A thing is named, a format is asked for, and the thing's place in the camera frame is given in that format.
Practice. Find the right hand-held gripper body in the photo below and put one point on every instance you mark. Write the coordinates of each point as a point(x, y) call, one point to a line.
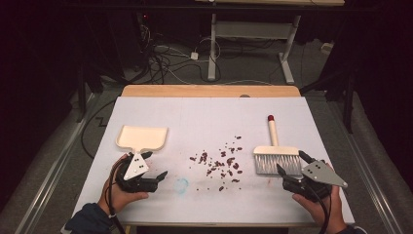
point(319, 174)

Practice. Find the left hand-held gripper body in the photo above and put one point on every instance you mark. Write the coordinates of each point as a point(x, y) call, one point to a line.
point(134, 167)

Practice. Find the cream brush with red tip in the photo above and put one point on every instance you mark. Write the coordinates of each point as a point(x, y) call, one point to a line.
point(276, 159)

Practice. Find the cream plastic dustpan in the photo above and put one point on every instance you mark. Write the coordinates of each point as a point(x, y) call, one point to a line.
point(142, 138)

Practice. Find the scatter of dark red crumbs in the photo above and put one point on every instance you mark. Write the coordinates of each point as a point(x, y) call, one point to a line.
point(224, 162)

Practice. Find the person's left hand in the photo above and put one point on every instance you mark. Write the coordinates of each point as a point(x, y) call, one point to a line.
point(113, 196)

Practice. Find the person's right hand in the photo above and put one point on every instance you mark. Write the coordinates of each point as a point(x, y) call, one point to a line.
point(329, 213)

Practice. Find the black metal stand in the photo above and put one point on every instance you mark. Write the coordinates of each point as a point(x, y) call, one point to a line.
point(347, 97)
point(81, 97)

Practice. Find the white board mat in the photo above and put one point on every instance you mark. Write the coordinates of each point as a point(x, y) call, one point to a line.
point(211, 120)

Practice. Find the wooden table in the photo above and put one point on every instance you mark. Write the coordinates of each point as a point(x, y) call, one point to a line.
point(211, 90)

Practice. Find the white power adapter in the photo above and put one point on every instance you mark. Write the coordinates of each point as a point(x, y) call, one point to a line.
point(194, 55)

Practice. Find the metal floor rail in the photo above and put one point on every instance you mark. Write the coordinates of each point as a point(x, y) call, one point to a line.
point(370, 182)
point(55, 162)

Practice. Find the white metal desk frame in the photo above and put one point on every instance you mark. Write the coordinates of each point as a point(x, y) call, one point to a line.
point(253, 30)

